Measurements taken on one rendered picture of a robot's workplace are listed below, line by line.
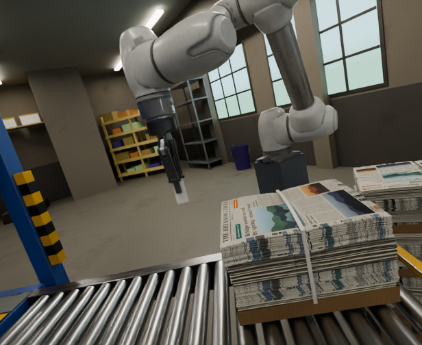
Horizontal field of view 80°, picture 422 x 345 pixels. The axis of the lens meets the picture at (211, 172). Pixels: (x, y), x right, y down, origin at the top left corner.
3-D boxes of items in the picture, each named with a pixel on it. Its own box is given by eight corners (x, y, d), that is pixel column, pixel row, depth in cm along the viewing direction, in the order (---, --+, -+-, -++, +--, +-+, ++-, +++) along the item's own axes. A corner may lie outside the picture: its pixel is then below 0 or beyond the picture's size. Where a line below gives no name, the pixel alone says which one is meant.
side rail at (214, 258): (366, 252, 96) (362, 223, 93) (375, 260, 91) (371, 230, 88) (46, 312, 108) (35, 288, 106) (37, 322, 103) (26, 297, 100)
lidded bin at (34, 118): (42, 123, 710) (39, 114, 704) (42, 121, 677) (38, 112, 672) (23, 126, 687) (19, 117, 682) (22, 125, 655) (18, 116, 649)
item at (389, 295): (344, 239, 85) (343, 228, 84) (401, 301, 57) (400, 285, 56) (297, 248, 87) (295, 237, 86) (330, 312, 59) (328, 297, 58)
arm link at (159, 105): (173, 92, 68) (179, 115, 69) (142, 101, 68) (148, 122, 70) (166, 90, 59) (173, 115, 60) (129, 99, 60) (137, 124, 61)
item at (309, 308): (297, 248, 87) (295, 237, 86) (330, 312, 59) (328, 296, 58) (280, 251, 88) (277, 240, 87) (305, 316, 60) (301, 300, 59)
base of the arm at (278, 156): (250, 164, 142) (248, 155, 141) (277, 153, 153) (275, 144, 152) (274, 165, 127) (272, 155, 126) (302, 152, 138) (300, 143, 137)
